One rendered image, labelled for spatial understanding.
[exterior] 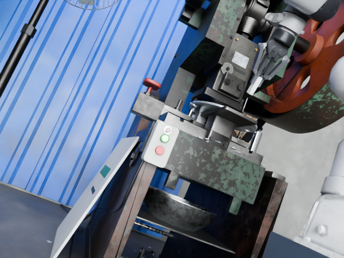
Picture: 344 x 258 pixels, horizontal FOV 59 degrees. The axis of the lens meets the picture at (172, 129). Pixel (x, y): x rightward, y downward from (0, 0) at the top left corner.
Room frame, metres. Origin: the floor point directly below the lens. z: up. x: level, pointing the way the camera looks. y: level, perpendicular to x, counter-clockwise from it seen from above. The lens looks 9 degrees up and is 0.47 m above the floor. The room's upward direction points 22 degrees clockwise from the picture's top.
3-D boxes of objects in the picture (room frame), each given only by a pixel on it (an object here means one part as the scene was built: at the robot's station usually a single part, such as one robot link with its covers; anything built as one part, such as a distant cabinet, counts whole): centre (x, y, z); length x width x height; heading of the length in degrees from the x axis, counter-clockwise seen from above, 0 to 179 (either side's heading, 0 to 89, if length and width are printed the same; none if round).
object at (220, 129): (1.16, -0.18, 0.72); 0.25 x 0.14 x 0.14; 13
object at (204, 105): (1.21, -0.17, 0.78); 0.29 x 0.29 x 0.01
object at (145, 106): (1.04, 0.11, 0.62); 0.10 x 0.06 x 0.20; 103
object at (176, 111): (1.29, 0.02, 0.76); 0.17 x 0.06 x 0.10; 103
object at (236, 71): (1.29, -0.15, 1.04); 0.17 x 0.15 x 0.30; 13
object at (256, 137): (1.25, -0.34, 0.75); 0.03 x 0.03 x 0.10; 13
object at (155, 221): (1.34, -0.14, 0.31); 0.43 x 0.42 x 0.01; 103
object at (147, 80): (1.03, 0.13, 0.72); 0.07 x 0.06 x 0.08; 13
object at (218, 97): (1.34, -0.14, 0.86); 0.20 x 0.16 x 0.05; 103
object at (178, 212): (1.33, -0.14, 0.36); 0.34 x 0.34 x 0.10
